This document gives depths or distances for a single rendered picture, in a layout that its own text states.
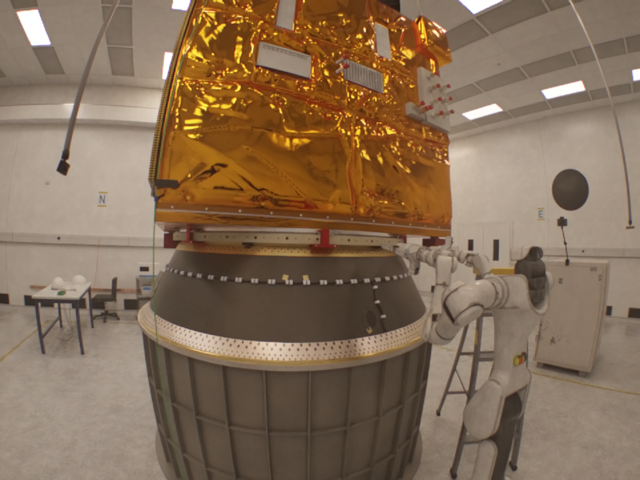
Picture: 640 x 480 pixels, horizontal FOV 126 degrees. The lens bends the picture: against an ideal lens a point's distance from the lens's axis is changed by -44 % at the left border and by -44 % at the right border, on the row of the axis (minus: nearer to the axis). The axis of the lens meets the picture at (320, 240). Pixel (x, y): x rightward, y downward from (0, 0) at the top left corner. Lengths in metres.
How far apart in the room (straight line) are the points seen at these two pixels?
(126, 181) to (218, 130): 5.66
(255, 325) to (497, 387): 0.99
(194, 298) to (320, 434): 0.91
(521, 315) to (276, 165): 1.16
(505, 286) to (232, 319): 1.10
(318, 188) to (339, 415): 1.12
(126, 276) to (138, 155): 2.69
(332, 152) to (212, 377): 1.27
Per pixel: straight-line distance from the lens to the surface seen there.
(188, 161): 1.32
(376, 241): 1.60
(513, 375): 1.05
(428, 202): 2.00
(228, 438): 1.60
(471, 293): 0.83
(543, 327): 4.43
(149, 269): 6.27
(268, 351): 1.28
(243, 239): 1.45
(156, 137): 1.49
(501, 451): 1.19
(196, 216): 1.32
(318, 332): 1.31
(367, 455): 1.76
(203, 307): 1.46
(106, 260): 6.89
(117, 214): 6.86
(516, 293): 0.91
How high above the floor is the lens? 1.67
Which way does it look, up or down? 1 degrees up
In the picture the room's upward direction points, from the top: 1 degrees clockwise
